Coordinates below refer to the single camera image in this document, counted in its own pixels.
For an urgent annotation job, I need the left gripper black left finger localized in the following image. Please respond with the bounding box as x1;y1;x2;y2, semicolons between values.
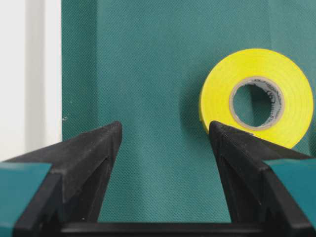
0;121;122;237

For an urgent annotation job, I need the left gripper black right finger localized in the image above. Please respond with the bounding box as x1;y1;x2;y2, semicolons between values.
209;121;316;237

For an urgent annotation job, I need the yellow tape roll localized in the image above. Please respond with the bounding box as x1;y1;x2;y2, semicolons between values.
199;48;314;148

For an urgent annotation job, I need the white plastic case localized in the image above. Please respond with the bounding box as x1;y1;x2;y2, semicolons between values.
0;0;62;160

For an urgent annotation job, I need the green table cloth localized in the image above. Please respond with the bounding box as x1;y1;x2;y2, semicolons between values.
62;0;316;223

